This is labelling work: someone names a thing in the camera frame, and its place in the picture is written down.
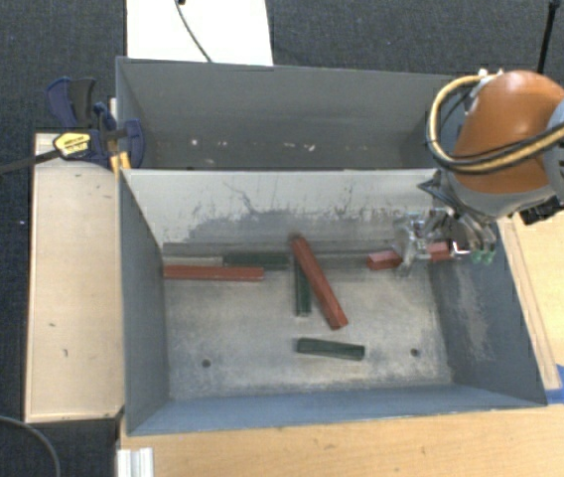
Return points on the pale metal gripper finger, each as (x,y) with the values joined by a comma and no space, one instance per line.
(410,259)
(403,230)

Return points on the red-brown block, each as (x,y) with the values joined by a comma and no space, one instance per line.
(383,260)
(319,281)
(212,272)

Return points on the dark green flat block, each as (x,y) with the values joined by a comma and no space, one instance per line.
(330,349)
(257,260)
(303,293)

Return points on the grey metal bin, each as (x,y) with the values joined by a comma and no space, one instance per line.
(272,346)

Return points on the pale wood board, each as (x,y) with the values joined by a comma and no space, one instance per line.
(76,291)

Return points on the black cylinder on white bracket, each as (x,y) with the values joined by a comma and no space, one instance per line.
(540,211)

